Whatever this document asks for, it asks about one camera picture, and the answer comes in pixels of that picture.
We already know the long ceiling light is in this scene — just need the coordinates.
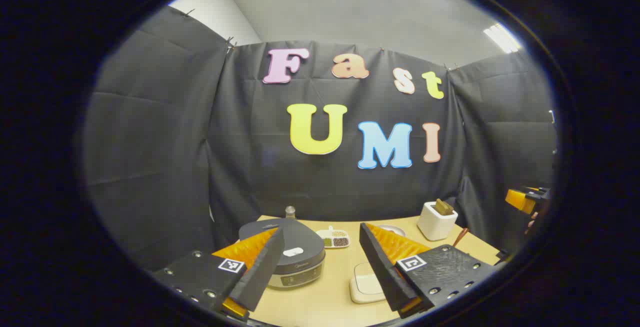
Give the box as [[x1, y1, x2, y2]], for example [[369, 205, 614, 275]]
[[483, 22, 522, 54]]

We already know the clear flat container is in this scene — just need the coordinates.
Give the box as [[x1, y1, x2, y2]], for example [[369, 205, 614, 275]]
[[349, 261, 387, 304]]

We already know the white round plate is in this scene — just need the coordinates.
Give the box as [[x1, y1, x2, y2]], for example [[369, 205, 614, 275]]
[[377, 224, 407, 238]]

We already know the black backdrop cloth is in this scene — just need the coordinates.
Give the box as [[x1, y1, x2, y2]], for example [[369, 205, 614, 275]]
[[82, 6, 558, 273]]

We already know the white chopstick holder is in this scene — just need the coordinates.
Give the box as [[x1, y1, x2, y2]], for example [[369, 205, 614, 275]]
[[417, 201, 458, 242]]

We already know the white divided bean dish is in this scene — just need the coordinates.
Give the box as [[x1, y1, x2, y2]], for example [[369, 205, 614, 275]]
[[316, 225, 351, 249]]

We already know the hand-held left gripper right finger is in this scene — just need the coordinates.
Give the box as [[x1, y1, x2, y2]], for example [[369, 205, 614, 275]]
[[359, 222, 501, 318]]

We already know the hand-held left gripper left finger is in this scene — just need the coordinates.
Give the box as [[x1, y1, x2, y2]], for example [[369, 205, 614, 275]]
[[150, 227, 286, 321]]

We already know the grey rice cooker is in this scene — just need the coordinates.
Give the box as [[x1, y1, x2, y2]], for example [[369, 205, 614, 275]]
[[238, 217, 326, 290]]

